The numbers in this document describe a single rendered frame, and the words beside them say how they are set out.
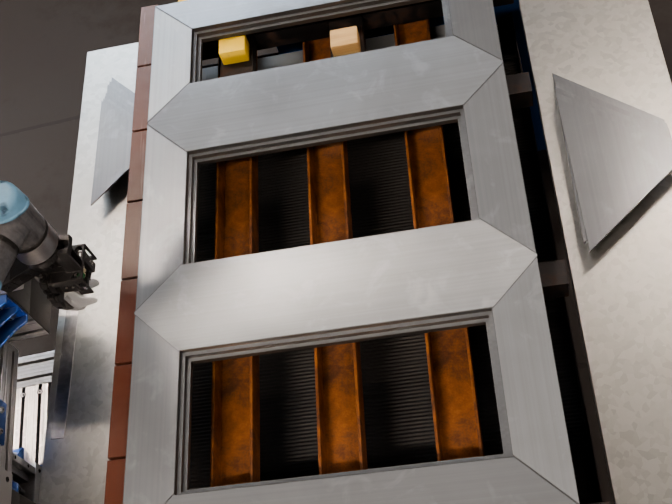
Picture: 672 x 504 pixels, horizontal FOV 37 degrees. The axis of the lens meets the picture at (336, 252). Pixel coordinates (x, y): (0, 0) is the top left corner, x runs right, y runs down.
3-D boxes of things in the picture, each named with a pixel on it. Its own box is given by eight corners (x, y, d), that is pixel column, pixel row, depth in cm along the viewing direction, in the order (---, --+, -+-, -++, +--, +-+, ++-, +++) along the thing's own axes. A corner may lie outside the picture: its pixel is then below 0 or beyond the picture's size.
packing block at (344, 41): (360, 37, 219) (356, 25, 216) (361, 54, 216) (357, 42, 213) (333, 42, 220) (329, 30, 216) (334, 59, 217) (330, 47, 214)
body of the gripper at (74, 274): (95, 296, 174) (65, 262, 163) (49, 303, 175) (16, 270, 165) (98, 258, 178) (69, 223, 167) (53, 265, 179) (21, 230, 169)
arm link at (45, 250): (2, 257, 161) (8, 214, 165) (15, 270, 165) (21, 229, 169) (45, 250, 160) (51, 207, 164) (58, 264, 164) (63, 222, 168)
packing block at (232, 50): (249, 44, 225) (244, 32, 222) (249, 61, 222) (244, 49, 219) (223, 48, 226) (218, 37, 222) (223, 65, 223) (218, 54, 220)
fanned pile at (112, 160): (159, 69, 240) (153, 58, 237) (150, 206, 220) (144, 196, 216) (110, 78, 242) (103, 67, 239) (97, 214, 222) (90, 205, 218)
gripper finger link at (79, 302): (107, 317, 182) (86, 294, 174) (76, 322, 183) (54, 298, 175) (108, 302, 184) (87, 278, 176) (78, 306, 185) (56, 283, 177)
